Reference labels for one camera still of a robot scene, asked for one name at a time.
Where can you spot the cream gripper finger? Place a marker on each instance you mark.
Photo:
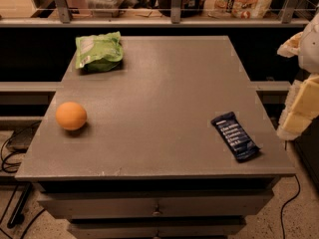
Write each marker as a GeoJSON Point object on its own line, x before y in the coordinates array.
{"type": "Point", "coordinates": [291, 47]}
{"type": "Point", "coordinates": [301, 108]}

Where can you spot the dark blue rxbar wrapper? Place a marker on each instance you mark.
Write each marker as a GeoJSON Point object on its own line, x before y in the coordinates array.
{"type": "Point", "coordinates": [235, 137]}

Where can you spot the grey metal shelf rack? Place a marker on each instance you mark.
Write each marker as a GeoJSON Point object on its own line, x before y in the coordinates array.
{"type": "Point", "coordinates": [141, 14]}

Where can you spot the green rice chip bag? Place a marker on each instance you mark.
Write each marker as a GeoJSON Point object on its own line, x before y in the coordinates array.
{"type": "Point", "coordinates": [99, 53]}

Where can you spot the colourful snack bag on shelf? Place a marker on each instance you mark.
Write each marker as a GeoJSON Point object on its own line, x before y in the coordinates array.
{"type": "Point", "coordinates": [242, 9]}

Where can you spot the grey power adapter box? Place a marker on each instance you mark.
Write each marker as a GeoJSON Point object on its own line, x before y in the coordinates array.
{"type": "Point", "coordinates": [20, 140]}

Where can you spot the round metal drawer knob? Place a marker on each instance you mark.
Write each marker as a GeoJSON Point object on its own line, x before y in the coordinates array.
{"type": "Point", "coordinates": [157, 212]}

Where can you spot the orange fruit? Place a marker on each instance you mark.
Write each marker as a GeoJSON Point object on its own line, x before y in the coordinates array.
{"type": "Point", "coordinates": [71, 116]}

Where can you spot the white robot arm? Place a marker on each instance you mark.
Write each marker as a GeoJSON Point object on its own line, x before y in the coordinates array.
{"type": "Point", "coordinates": [308, 57]}

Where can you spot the grey drawer cabinet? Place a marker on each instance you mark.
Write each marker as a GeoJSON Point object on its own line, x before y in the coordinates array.
{"type": "Point", "coordinates": [149, 143]}

